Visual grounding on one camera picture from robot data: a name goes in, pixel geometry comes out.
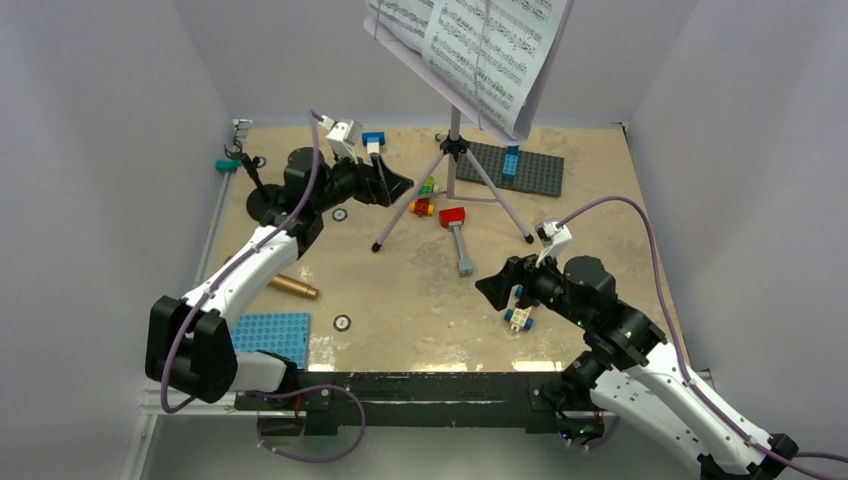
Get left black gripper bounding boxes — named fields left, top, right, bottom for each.
left=312, top=144, right=412, bottom=214

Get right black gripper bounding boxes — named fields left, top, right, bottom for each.
left=474, top=243, right=589, bottom=328

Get black microphone stand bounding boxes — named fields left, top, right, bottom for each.
left=225, top=138, right=288, bottom=225

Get gold microphone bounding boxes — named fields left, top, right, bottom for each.
left=269, top=274, right=320, bottom=300

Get white sheet music pages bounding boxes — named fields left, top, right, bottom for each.
left=364, top=1, right=573, bottom=145

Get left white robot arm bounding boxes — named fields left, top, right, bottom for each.
left=144, top=147, right=414, bottom=413

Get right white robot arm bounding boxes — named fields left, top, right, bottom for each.
left=475, top=255, right=799, bottom=479

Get white brick car blue wheels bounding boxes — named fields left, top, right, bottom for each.
left=504, top=286, right=536, bottom=332

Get red brick yellow wheels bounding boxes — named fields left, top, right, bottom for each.
left=409, top=198, right=435, bottom=217

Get green brick toy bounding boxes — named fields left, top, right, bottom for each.
left=418, top=176, right=438, bottom=198

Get blue and white bricks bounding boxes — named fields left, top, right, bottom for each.
left=361, top=131, right=386, bottom=155

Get poker chip near centre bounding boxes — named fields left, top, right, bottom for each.
left=332, top=208, right=348, bottom=222

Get red and grey brick hammer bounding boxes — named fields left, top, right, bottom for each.
left=439, top=207, right=474, bottom=277

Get dark grey building baseplate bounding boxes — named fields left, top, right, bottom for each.
left=470, top=142, right=566, bottom=198

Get blue brick stack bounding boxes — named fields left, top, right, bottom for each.
left=502, top=145, right=519, bottom=182

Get poker chip near front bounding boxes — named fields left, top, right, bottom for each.
left=333, top=315, right=352, bottom=332

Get teal clamp hook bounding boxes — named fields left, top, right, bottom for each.
left=215, top=159, right=242, bottom=174

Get light blue building baseplate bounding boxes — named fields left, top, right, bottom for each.
left=231, top=312, right=311, bottom=370

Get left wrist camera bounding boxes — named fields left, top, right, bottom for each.
left=320, top=115, right=362, bottom=161

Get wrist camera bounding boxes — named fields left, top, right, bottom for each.
left=535, top=219, right=573, bottom=267
left=320, top=115, right=362, bottom=161

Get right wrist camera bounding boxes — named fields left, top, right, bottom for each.
left=535, top=219, right=573, bottom=267

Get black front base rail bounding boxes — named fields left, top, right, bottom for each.
left=235, top=371, right=614, bottom=443

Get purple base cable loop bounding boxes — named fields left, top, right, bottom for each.
left=255, top=384, right=368, bottom=465

